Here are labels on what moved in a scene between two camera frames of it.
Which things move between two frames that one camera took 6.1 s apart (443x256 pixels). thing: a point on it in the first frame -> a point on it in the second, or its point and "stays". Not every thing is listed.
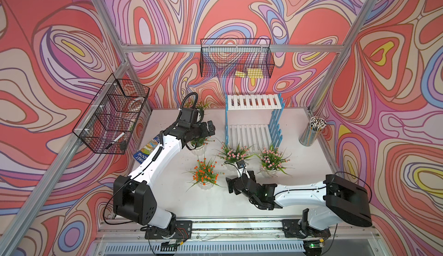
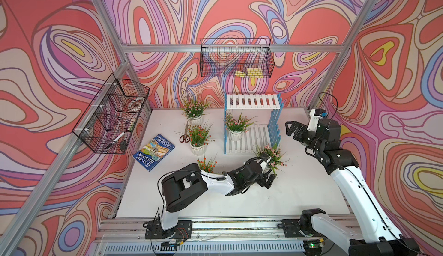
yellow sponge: x=252 y=72 stays
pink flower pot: x=229 y=157 -> x=236 y=128
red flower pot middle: x=199 y=143 stays
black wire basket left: x=105 y=127 stays
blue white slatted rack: x=262 y=136 stays
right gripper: x=230 y=183 -> x=301 y=128
